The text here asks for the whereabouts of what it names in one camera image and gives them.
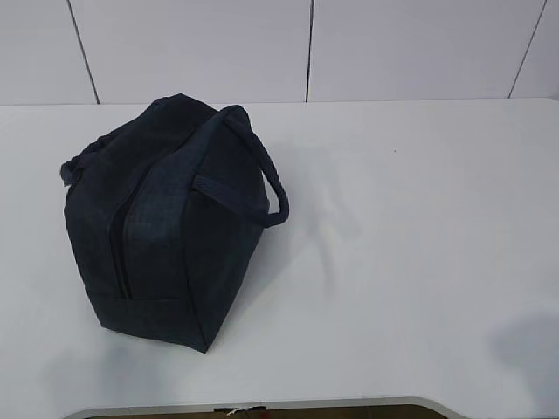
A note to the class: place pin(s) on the navy blue lunch bag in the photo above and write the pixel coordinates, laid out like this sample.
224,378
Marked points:
163,215

